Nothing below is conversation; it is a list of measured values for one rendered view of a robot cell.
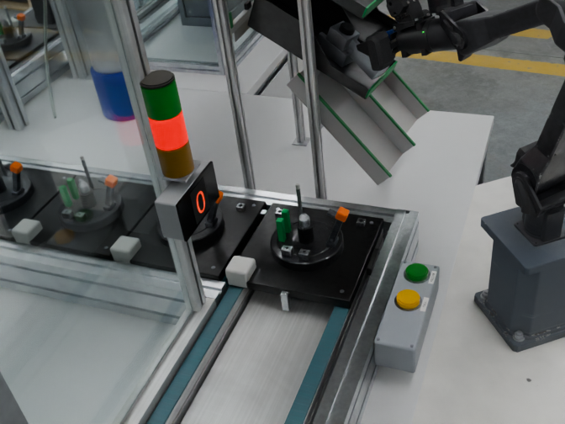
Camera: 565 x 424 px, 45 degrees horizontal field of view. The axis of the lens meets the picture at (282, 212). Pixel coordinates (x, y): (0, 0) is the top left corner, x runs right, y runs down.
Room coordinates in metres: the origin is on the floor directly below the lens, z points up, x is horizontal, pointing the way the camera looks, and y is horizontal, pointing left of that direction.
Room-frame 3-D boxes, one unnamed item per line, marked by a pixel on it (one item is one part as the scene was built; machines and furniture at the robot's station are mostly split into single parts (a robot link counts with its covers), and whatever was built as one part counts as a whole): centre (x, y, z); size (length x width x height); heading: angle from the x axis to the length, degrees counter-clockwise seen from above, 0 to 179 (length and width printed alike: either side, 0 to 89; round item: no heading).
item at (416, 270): (0.91, -0.23, 0.96); 0.04 x 0.04 x 0.02
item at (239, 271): (0.97, 0.09, 0.97); 0.05 x 0.05 x 0.04; 65
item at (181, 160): (0.89, 0.15, 1.28); 0.05 x 0.05 x 0.05
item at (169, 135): (0.89, 0.15, 1.33); 0.05 x 0.05 x 0.05
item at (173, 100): (0.89, 0.15, 1.38); 0.05 x 0.05 x 0.05
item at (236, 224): (1.13, 0.19, 1.01); 0.24 x 0.24 x 0.13; 65
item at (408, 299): (0.85, -0.20, 0.96); 0.04 x 0.04 x 0.02
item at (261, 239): (1.02, -0.04, 0.96); 0.24 x 0.24 x 0.02; 65
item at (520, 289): (0.87, -0.43, 0.96); 0.15 x 0.15 x 0.20; 12
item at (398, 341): (0.85, -0.20, 0.93); 0.21 x 0.07 x 0.06; 155
